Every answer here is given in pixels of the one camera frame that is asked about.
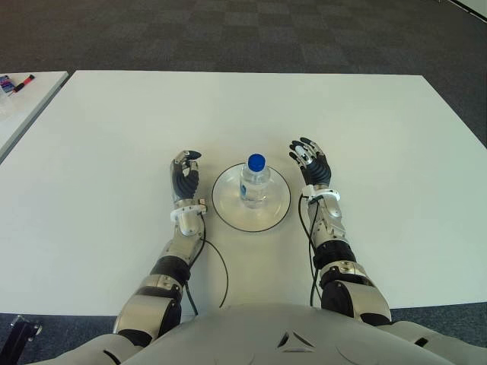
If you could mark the small blue white box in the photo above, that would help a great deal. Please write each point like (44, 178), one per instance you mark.
(5, 83)

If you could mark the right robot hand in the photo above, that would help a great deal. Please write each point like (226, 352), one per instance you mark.
(316, 167)

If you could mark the clear water bottle blue cap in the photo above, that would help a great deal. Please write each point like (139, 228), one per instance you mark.
(255, 182)

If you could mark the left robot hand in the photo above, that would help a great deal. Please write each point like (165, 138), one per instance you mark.
(184, 182)

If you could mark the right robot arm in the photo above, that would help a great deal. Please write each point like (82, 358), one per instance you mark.
(342, 258)

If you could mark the black metal stand foot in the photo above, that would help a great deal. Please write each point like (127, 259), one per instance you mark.
(26, 329)

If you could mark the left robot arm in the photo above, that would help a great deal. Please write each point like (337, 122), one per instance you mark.
(186, 228)

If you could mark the white side table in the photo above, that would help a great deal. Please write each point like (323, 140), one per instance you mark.
(30, 102)

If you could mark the white plate black rim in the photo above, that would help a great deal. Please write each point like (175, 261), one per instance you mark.
(251, 218)

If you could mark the grey robot torso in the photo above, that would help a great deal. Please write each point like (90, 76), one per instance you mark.
(266, 334)

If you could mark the red black marker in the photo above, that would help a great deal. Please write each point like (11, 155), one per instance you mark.
(23, 83)

